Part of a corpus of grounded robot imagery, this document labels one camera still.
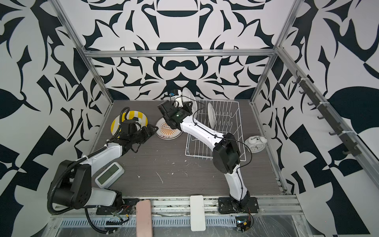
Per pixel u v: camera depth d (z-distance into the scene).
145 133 0.79
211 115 0.95
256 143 0.86
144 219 0.69
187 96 0.74
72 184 0.43
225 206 0.74
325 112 0.55
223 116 1.05
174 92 0.71
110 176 0.80
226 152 0.50
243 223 0.71
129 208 0.72
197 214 0.70
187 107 0.72
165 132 1.01
